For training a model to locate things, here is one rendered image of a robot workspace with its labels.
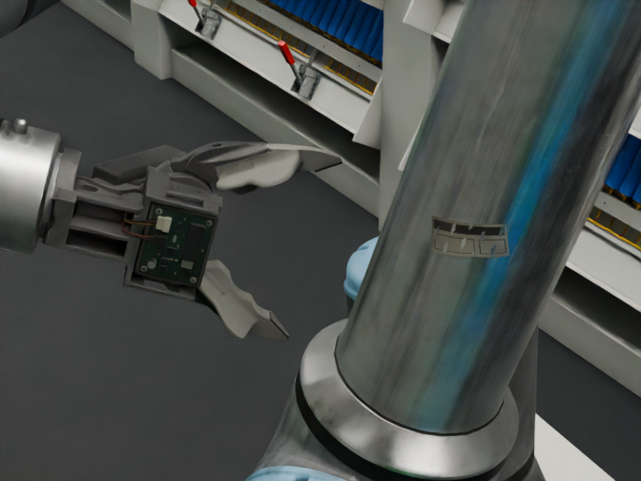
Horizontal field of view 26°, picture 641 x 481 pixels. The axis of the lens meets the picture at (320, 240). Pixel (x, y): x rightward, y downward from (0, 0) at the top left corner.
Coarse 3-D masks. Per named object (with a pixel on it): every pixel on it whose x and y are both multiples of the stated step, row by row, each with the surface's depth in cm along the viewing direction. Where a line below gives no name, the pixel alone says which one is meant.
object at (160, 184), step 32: (64, 160) 98; (64, 192) 97; (96, 192) 99; (128, 192) 101; (160, 192) 97; (192, 192) 100; (64, 224) 96; (96, 224) 97; (128, 224) 99; (160, 224) 96; (192, 224) 96; (96, 256) 97; (128, 256) 97; (160, 256) 98; (192, 256) 97; (160, 288) 99; (192, 288) 100
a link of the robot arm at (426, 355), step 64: (512, 0) 71; (576, 0) 69; (640, 0) 69; (448, 64) 76; (512, 64) 72; (576, 64) 71; (640, 64) 72; (448, 128) 76; (512, 128) 73; (576, 128) 73; (448, 192) 77; (512, 192) 75; (576, 192) 76; (384, 256) 83; (448, 256) 79; (512, 256) 78; (384, 320) 83; (448, 320) 81; (512, 320) 81; (320, 384) 88; (384, 384) 85; (448, 384) 84; (320, 448) 88; (384, 448) 86; (448, 448) 86
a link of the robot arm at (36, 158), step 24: (24, 120) 98; (0, 144) 96; (24, 144) 97; (48, 144) 97; (0, 168) 96; (24, 168) 96; (48, 168) 96; (0, 192) 95; (24, 192) 96; (48, 192) 97; (0, 216) 96; (24, 216) 96; (48, 216) 98; (0, 240) 98; (24, 240) 98
